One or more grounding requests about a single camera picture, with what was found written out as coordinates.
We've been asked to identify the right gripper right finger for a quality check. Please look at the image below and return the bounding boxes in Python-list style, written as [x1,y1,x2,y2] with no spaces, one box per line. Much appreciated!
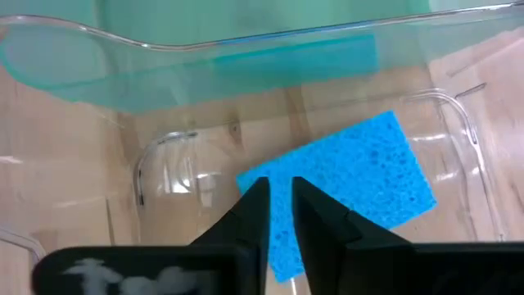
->
[291,176,524,295]

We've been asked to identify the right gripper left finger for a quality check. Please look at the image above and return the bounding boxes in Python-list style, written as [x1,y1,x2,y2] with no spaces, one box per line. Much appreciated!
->
[31,176,272,295]

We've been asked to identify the teal translucent plastic bin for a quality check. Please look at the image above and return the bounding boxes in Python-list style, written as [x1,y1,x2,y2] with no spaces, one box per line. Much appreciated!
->
[0,0,524,116]

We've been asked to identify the clear plastic bin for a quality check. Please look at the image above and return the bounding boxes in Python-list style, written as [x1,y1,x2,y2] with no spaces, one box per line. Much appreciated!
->
[0,0,524,295]

